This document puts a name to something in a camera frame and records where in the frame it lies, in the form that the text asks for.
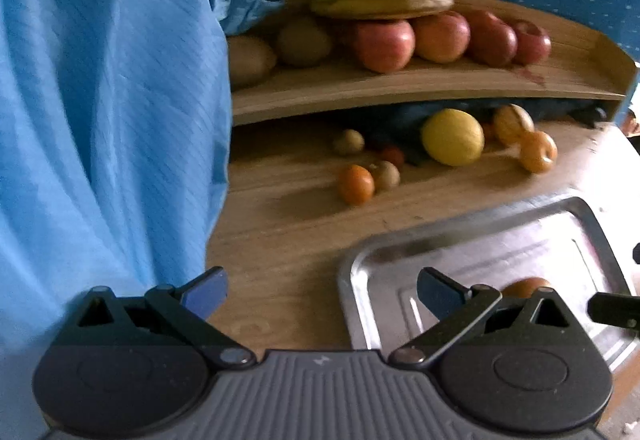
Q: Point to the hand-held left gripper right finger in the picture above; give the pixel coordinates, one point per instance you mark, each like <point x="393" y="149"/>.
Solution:
<point x="440" y="292"/>

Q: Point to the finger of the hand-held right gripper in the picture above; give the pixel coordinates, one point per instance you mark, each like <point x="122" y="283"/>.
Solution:
<point x="637" y="254"/>
<point x="615" y="310"/>

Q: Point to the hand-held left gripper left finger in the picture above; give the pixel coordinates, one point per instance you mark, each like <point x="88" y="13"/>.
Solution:
<point x="205" y="292"/>

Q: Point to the steel tray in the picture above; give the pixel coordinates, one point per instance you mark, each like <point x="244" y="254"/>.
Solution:
<point x="500" y="245"/>

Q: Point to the orange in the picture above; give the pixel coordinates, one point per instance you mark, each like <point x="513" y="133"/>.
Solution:
<point x="537" y="152"/>
<point x="522" y="288"/>

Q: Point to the small brown kiwi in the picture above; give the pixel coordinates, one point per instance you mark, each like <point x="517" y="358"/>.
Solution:
<point x="348" y="142"/>
<point x="386" y="175"/>

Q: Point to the small orange tangerine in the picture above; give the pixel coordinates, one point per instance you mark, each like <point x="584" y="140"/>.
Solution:
<point x="356" y="185"/>

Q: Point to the small red tomato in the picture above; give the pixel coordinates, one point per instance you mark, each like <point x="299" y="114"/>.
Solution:
<point x="392" y="155"/>

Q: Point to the yellow lemon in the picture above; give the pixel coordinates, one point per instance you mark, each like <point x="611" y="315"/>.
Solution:
<point x="452" y="137"/>

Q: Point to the dark blue cloth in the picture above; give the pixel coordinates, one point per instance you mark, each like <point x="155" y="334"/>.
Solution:
<point x="550" y="108"/>

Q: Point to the striped cream pepino melon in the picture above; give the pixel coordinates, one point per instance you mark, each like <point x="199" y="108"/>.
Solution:
<point x="512" y="123"/>

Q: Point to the light blue striped coat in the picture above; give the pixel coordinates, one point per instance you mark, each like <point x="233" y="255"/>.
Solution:
<point x="100" y="120"/>

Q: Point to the wooden shelf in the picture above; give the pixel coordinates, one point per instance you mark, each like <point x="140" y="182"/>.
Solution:
<point x="400" y="88"/>

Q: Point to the red apple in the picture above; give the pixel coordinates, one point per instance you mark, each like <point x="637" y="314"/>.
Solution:
<point x="385" y="45"/>
<point x="532" y="43"/>
<point x="442" y="38"/>
<point x="492" y="40"/>

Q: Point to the large brown kiwi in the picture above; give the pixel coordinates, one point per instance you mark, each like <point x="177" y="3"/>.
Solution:
<point x="248" y="60"/>
<point x="302" y="43"/>

